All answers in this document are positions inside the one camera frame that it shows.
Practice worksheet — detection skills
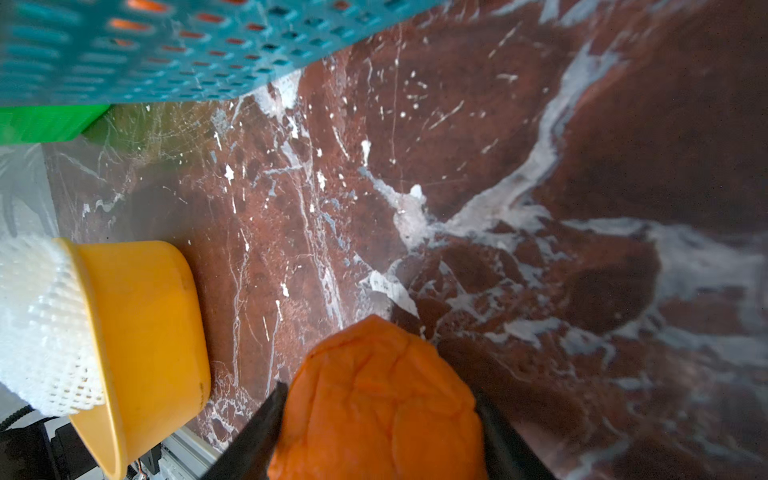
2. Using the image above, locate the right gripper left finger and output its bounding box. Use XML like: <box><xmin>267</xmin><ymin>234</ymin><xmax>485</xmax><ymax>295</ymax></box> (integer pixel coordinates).
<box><xmin>202</xmin><ymin>382</ymin><xmax>289</xmax><ymax>480</ymax></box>

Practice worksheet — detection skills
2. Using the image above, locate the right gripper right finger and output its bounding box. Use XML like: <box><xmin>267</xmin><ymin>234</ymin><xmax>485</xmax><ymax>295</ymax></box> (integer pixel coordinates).
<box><xmin>474</xmin><ymin>392</ymin><xmax>555</xmax><ymax>480</ymax></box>

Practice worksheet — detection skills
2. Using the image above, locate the netted orange top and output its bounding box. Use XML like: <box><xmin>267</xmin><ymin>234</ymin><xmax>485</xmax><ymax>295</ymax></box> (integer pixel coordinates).
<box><xmin>268</xmin><ymin>315</ymin><xmax>488</xmax><ymax>479</ymax></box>

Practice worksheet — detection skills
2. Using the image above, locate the yellow plastic tray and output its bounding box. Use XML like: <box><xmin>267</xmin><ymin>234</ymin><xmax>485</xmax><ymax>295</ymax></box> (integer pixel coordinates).
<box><xmin>58</xmin><ymin>239</ymin><xmax>211</xmax><ymax>479</ymax></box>

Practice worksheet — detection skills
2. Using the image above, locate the green plastic basket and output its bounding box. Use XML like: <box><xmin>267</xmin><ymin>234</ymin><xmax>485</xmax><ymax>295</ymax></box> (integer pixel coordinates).
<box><xmin>0</xmin><ymin>104</ymin><xmax>110</xmax><ymax>146</ymax></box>

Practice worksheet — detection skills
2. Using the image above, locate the teal plastic basket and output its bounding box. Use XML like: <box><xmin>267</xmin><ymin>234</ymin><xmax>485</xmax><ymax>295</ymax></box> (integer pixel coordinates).
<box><xmin>1</xmin><ymin>0</ymin><xmax>430</xmax><ymax>107</ymax></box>

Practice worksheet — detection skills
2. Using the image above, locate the aluminium front rail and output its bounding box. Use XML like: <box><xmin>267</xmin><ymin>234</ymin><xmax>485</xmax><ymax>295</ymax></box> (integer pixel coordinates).
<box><xmin>125</xmin><ymin>427</ymin><xmax>221</xmax><ymax>479</ymax></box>

